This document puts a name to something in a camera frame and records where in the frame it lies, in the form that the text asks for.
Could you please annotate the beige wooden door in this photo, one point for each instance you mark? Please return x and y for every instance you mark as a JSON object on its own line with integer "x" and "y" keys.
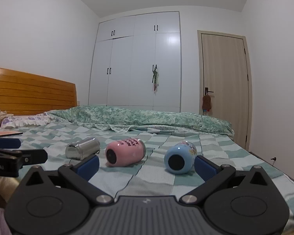
{"x": 225, "y": 69}

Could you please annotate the pink printed cup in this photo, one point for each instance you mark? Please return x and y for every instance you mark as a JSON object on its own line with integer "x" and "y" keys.
{"x": 125, "y": 152}

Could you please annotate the green floral duvet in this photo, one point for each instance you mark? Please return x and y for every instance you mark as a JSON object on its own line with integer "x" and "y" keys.
{"x": 122, "y": 119}

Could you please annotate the pink flat book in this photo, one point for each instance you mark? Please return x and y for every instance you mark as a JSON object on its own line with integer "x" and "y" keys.
{"x": 9, "y": 133}

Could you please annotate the brown plush toy on handle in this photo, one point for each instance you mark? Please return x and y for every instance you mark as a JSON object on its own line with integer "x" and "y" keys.
{"x": 206, "y": 103}

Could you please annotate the purple floral pillow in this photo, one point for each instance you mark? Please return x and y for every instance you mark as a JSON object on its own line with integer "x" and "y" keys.
{"x": 13, "y": 121}

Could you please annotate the blue cartoon cup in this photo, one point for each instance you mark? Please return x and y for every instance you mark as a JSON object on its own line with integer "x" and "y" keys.
{"x": 179, "y": 159}

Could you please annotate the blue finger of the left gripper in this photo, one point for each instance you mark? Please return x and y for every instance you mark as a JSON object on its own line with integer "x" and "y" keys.
{"x": 27, "y": 157}
{"x": 9, "y": 143}

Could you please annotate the stainless steel flask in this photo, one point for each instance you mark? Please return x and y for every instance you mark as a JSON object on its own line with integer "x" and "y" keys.
{"x": 82, "y": 149}

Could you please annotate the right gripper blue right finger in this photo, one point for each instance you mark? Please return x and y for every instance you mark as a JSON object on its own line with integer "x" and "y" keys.
{"x": 214, "y": 176}

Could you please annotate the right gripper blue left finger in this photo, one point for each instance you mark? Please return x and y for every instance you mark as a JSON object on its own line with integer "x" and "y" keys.
{"x": 77, "y": 177}

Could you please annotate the white built-in wardrobe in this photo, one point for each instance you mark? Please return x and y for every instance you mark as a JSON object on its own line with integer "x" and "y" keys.
{"x": 125, "y": 51}

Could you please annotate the black door handle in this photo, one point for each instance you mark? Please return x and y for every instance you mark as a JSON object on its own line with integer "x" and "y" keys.
{"x": 206, "y": 91}

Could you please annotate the orange wooden headboard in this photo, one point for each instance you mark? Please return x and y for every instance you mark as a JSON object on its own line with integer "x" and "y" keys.
{"x": 29, "y": 94}

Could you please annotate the green hanging toy on wardrobe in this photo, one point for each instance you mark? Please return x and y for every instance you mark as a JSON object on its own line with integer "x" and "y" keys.
{"x": 155, "y": 77}

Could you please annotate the checkered teal bed blanket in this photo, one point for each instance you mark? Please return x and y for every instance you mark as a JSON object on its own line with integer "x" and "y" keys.
{"x": 258, "y": 200}

